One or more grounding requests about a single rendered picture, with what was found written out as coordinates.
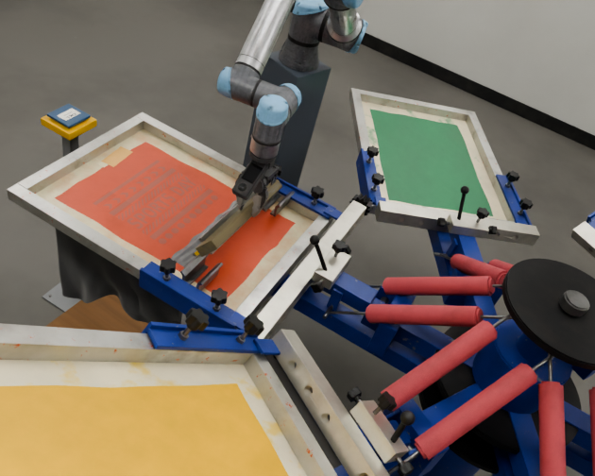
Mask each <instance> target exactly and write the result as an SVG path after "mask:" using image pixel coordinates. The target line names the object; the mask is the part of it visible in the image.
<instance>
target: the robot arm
mask: <svg viewBox="0 0 595 476"><path fill-rule="evenodd" d="M295 1H296V0H264V2H263V5H262V8H261V10H260V12H259V14H258V16H257V18H256V20H255V22H254V25H253V27H252V28H251V30H250V32H249V34H248V36H247V39H246V42H245V44H244V46H243V48H242V50H241V52H240V55H239V57H238V59H237V61H236V62H235V64H234V66H233V68H232V67H230V68H229V67H225V68H223V70H222V71H221V73H220V75H219V77H218V80H217V90H218V92H219V93H220V94H222V95H224V96H226V97H228V98H230V99H232V100H236V101H239V102H241V103H244V104H246V105H249V106H251V107H253V108H255V109H256V118H255V123H254V128H253V132H252V134H251V136H250V137H251V143H250V149H249V156H250V158H251V159H252V160H251V162H250V163H249V164H248V165H247V166H246V169H245V170H243V171H242V172H241V173H242V174H240V175H239V177H238V179H237V180H236V181H235V185H234V186H233V188H232V193H233V194H234V195H236V200H237V203H238V206H239V209H240V211H241V210H242V209H243V207H244V201H245V200H248V198H249V197H250V195H251V194H252V192H254V194H256V195H255V196H254V197H253V202H254V205H253V207H252V209H253V211H252V213H251V215H252V217H255V216H257V215H258V214H259V213H260V211H261V210H262V208H263V206H264V204H265V202H266V201H267V199H268V191H267V189H268V188H267V187H266V186H267V185H268V184H269V183H270V182H271V186H272V185H273V184H274V183H275V182H276V178H277V175H278V172H279V167H278V166H276V165H274V163H275V159H276V156H277V154H278V151H279V147H280V143H281V135H282V132H283V129H284V126H285V125H286V124H287V122H288V121H289V119H290V118H291V117H292V115H293V114H294V113H295V112H296V111H297V110H298V106H299V104H300V102H301V93H300V91H299V89H298V88H297V87H296V86H295V85H293V84H291V83H284V84H281V85H280V86H277V85H274V84H271V83H269V82H266V81H264V80H261V79H260V77H261V74H262V72H263V70H264V67H265V65H266V63H267V61H268V59H269V57H270V55H271V52H272V50H273V48H274V46H275V44H276V42H277V39H278V37H279V35H280V34H281V31H282V28H283V26H284V24H285V22H286V20H287V18H288V15H289V13H290V11H291V9H292V7H293V5H294V3H295ZM363 1H364V0H297V1H296V3H295V7H294V9H293V15H292V20H291V24H290V28H289V32H288V37H287V39H286V41H285V42H284V44H283V46H282V47H281V49H280V52H279V60H280V62H281V63H282V64H283V65H285V66H286V67H288V68H291V69H293V70H297V71H301V72H311V71H314V70H315V69H317V67H318V63H319V56H318V46H319V42H321V43H325V44H328V45H331V46H333V47H336V48H339V49H341V50H344V51H346V52H347V53H352V54H355V53H356V52H357V51H358V49H359V46H360V44H361V41H362V39H363V37H364V35H365V33H366V28H367V26H368V22H367V21H365V20H364V19H361V18H360V16H359V14H358V13H357V8H358V7H360V6H361V4H362V3H363ZM274 167H275V168H276V169H275V168H274ZM275 174H276V176H275ZM274 176H275V179H274ZM273 179H274V180H273ZM257 193H258V194H257Z"/></svg>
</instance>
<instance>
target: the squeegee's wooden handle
mask: <svg viewBox="0 0 595 476"><path fill-rule="evenodd" d="M266 187H267V188H268V189H267V191H268V199H267V201H268V200H269V199H270V198H271V197H272V196H273V195H274V194H275V193H276V192H277V191H278V190H279V189H280V188H281V187H282V185H281V183H280V181H279V180H278V179H276V182H275V183H274V184H273V185H272V186H271V182H270V183H269V184H268V185H267V186H266ZM254 196H255V195H254ZM267 201H266V202H267ZM266 202H265V203H266ZM253 205H254V202H253V197H252V198H251V199H250V200H249V201H248V202H247V203H246V204H244V207H243V209H242V210H241V211H240V209H239V210H238V211H237V212H236V213H234V214H233V215H232V216H231V217H230V218H229V219H228V220H227V221H226V222H225V223H224V224H222V225H221V226H220V227H219V228H218V229H217V230H216V231H215V232H214V233H212V234H211V235H210V236H209V237H208V238H207V239H206V240H205V241H204V242H202V243H201V244H200V245H198V246H197V247H196V248H195V249H196V250H197V251H198V253H199V254H200V255H201V257H203V256H205V255H207V254H209V253H211V252H213V251H215V250H217V249H218V248H219V247H220V246H221V245H222V244H223V243H225V242H226V241H227V240H228V239H229V238H230V237H231V235H232V234H233V233H234V232H235V231H237V230H238V229H239V228H240V227H241V226H242V225H243V224H244V223H245V222H246V221H247V220H248V219H249V218H250V217H251V216H252V215H251V213H252V211H253V209H252V207H253Z"/></svg>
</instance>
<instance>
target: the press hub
mask: <svg viewBox="0 0 595 476"><path fill-rule="evenodd" d="M502 296H503V300H504V304H505V306H506V308H507V310H508V312H509V314H510V315H511V317H512V318H513V319H509V320H506V321H504V322H502V323H501V324H500V325H499V326H498V327H497V329H496V331H497V333H498V334H497V339H495V340H494V341H493V342H491V343H490V344H488V345H487V346H486V347H484V348H482V349H481V350H479V351H478V353H477V355H476V356H475V358H474V361H473V368H470V367H469V366H467V365H464V364H463V363H462V364H460V365H459V366H457V367H456V368H455V369H453V370H452V371H450V372H449V373H448V374H446V375H445V376H443V377H442V378H440V379H439V380H438V381H436V382H434V383H433V384H432V385H430V386H429V387H427V388H426V389H425V390H423V391H422V392H420V393H419V394H418V395H419V400H420V404H421V407H422V410H425V409H427V408H429V407H430V406H432V405H434V404H436V403H438V402H439V401H441V400H444V399H446V398H448V397H450V396H452V395H454V394H456V393H458V392H460V391H462V390H464V389H466V388H467V387H469V386H471V385H473V384H475V383H477V384H478V385H479V386H480V388H481V389H482V391H483V390H485V389H486V388H487V387H488V386H489V385H490V384H492V383H494V382H495V381H496V380H498V379H499V378H501V377H502V376H503V375H505V374H506V373H508V372H509V371H510V370H512V369H513V368H515V367H516V366H518V365H519V364H521V363H523V364H527V365H528V366H530V367H531V368H532V367H534V366H536V365H537V364H538V363H540V362H541V361H543V360H544V359H545V358H547V357H548V353H549V354H551V355H552V356H553V358H552V381H553V382H558V383H560V385H564V401H565V402H567V403H569V404H571V405H572V406H574V407H576V408H578V409H580V410H581V411H582V409H581V402H580V398H579V395H578V392H577V389H576V387H575V385H574V383H573V381H572V379H571V377H570V375H571V370H572V366H571V365H573V366H578V367H581V368H584V369H590V370H595V279H594V278H592V277H591V276H589V275H588V274H587V273H585V272H583V271H581V270H580V269H578V268H575V267H573V266H571V265H568V264H566V263H561V262H558V261H554V260H549V259H528V260H524V261H521V262H519V263H516V264H515V265H513V266H512V267H511V268H510V270H509V271H508V272H507V274H506V275H505V277H504V279H503V283H502ZM471 328H473V327H454V326H452V327H450V328H449V329H448V330H447V331H446V332H445V333H444V334H446V335H447V336H449V337H451V338H452V339H454V340H455V339H457V338H458V337H459V336H461V335H462V334H464V333H465V332H467V331H468V330H470V329H471ZM535 374H536V375H537V382H536V383H535V384H534V385H532V386H531V387H529V388H528V389H527V390H525V391H524V392H522V393H521V394H520V395H518V396H517V397H516V398H514V399H512V400H511V401H510V402H508V403H507V404H505V405H504V406H503V407H502V408H501V409H500V410H498V411H497V412H495V413H494V414H493V415H491V416H489V417H488V418H487V419H485V420H484V421H483V422H481V423H480V424H478V425H477V426H476V427H474V428H473V429H471V430H470V431H469V432H467V433H465V434H464V435H463V436H461V437H460V438H459V439H457V440H456V441H454V442H453V443H452V444H450V445H449V450H448V451H447V452H446V453H445V454H444V455H443V457H442V458H441V459H440V460H439V461H438V462H437V464H436V465H435V466H434V467H433V468H432V469H431V471H429V472H428V473H426V474H424V475H423V476H473V475H474V474H475V473H476V472H477V471H478V470H479V469H482V470H484V471H487V472H490V473H494V474H497V473H498V472H499V467H498V464H497V460H496V456H495V453H494V450H493V446H494V447H496V448H498V449H501V450H503V451H507V452H511V453H514V454H518V453H519V443H518V441H517V438H516V434H515V431H514V428H513V425H512V422H511V418H510V416H509V413H508V412H509V411H510V412H513V413H518V414H531V416H532V419H533V422H534V424H535V429H536V432H537V435H538V438H539V417H538V384H539V383H541V382H548V381H549V369H548V362H547V363H546V364H544V365H542V366H541V367H540V368H538V369H537V370H535ZM577 433H578V428H576V427H574V426H572V425H570V424H569V423H568V422H566V421H565V441H566V446H567V445H568V443H570V442H571V441H572V439H573V438H574V437H575V435H577ZM492 445H493V446H492Z"/></svg>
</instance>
